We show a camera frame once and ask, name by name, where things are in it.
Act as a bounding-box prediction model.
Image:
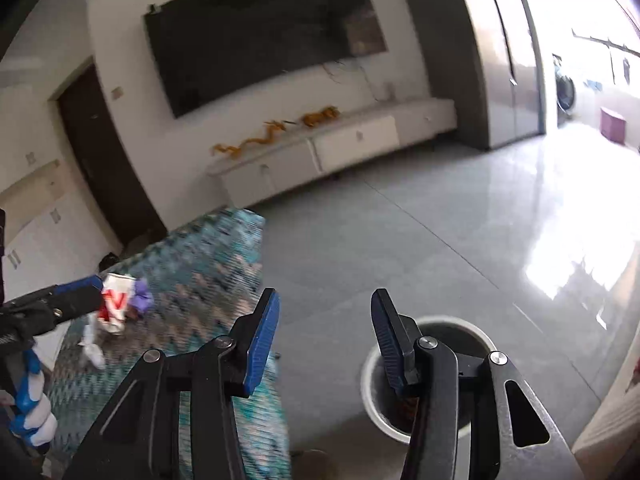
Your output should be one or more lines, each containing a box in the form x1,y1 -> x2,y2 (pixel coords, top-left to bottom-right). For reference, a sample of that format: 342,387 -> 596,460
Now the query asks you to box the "teal zigzag knitted blanket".
42,209 -> 293,480

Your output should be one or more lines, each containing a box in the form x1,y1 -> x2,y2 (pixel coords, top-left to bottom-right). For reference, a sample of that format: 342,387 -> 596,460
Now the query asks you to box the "clothes drying rack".
572,30 -> 640,58

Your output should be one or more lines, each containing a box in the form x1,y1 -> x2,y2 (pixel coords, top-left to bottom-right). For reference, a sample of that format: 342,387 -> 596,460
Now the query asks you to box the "golden tiger figurine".
301,106 -> 340,127

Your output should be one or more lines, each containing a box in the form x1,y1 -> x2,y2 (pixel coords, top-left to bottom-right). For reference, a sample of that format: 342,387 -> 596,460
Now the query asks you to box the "purple box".
600,107 -> 628,143

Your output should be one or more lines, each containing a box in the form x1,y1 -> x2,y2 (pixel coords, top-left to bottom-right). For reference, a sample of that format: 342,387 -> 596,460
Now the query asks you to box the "beige furniture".
572,355 -> 640,480

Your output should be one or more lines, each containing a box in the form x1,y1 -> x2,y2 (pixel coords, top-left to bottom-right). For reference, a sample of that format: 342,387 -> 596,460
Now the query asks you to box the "white washing machine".
552,52 -> 578,121

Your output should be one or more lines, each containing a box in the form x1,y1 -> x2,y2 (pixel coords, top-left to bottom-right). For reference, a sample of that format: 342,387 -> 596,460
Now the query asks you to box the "white television cabinet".
206,97 -> 457,209

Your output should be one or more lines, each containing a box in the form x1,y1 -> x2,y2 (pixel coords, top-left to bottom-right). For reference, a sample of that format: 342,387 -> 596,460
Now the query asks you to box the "white upper wall cabinet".
0,55 -> 98,196

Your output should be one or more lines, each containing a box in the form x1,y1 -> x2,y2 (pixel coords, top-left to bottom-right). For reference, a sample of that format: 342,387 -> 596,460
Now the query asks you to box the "person's left hand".
10,345 -> 58,456

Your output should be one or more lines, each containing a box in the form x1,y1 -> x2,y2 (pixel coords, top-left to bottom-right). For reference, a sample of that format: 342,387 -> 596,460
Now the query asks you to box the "golden dragon figurine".
212,120 -> 287,158

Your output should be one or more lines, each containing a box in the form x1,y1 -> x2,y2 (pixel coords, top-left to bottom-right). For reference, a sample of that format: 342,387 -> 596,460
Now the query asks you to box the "purple wrapper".
129,277 -> 153,317

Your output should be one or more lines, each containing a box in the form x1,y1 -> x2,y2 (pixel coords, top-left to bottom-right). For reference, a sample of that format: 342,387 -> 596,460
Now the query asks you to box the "red white paper cup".
97,274 -> 136,333

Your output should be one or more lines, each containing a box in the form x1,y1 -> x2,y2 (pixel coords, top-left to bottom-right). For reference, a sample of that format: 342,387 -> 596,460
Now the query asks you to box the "dark brown door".
56,66 -> 168,251

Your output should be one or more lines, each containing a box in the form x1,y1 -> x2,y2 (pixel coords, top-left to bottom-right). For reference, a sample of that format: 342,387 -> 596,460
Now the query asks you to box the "silver grey refrigerator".
392,0 -> 546,151

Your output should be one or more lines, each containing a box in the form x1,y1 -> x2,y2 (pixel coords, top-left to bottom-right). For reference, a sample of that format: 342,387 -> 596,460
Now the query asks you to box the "black television cable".
325,57 -> 382,106

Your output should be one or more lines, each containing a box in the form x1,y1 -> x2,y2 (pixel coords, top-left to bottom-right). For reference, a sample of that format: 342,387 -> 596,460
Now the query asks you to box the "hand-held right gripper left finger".
62,287 -> 281,480

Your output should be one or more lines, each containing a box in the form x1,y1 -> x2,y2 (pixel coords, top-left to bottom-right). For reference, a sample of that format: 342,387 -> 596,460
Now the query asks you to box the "white lower cabinet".
0,190 -> 121,311

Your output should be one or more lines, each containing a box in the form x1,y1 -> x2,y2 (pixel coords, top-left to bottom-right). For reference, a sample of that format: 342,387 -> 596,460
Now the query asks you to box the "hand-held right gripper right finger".
370,287 -> 583,480

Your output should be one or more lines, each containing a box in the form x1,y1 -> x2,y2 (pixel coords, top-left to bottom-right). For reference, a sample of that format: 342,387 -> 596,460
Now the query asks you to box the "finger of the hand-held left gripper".
30,274 -> 103,303
47,287 -> 106,322

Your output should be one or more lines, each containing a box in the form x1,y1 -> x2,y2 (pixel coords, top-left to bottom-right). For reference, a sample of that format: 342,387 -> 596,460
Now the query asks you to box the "black wall television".
144,0 -> 390,120

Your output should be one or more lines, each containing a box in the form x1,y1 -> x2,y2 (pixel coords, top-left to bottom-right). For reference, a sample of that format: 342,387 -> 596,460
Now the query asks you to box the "white round bin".
360,315 -> 501,446

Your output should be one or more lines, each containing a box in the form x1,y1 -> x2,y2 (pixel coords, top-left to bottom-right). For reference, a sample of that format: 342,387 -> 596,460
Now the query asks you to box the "crumpled white tissue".
77,317 -> 108,370

